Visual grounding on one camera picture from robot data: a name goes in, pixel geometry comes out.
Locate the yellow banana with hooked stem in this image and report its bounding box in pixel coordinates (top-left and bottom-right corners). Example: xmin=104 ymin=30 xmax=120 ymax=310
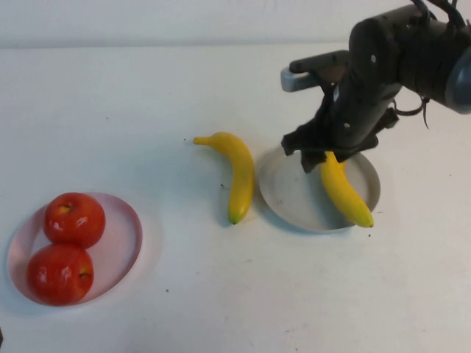
xmin=193 ymin=132 xmax=255 ymax=226

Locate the grey round plate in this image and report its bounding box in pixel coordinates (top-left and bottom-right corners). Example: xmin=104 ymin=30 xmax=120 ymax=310
xmin=258 ymin=145 xmax=381 ymax=235

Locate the red apple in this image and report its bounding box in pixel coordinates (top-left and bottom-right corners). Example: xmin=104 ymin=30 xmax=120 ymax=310
xmin=26 ymin=242 xmax=95 ymax=307
xmin=43 ymin=192 xmax=107 ymax=249

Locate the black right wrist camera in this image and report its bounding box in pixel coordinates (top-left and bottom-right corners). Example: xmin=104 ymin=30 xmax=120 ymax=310
xmin=280 ymin=50 xmax=350 ymax=93

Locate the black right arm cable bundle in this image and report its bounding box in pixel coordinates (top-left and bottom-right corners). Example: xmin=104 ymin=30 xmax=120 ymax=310
xmin=411 ymin=0 xmax=470 ymax=29

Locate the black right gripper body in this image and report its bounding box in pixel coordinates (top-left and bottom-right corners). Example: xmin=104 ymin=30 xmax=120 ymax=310
xmin=282 ymin=69 xmax=402 ymax=157

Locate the yellow banana with straight stem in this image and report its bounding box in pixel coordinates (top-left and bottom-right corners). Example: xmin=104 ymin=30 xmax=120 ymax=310
xmin=320 ymin=150 xmax=375 ymax=229

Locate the thin black cable tie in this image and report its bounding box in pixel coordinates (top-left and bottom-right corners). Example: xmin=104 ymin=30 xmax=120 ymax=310
xmin=390 ymin=95 xmax=431 ymax=130

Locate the pink round plate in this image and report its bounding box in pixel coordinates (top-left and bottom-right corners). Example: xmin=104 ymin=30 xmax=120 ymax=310
xmin=6 ymin=191 xmax=144 ymax=306

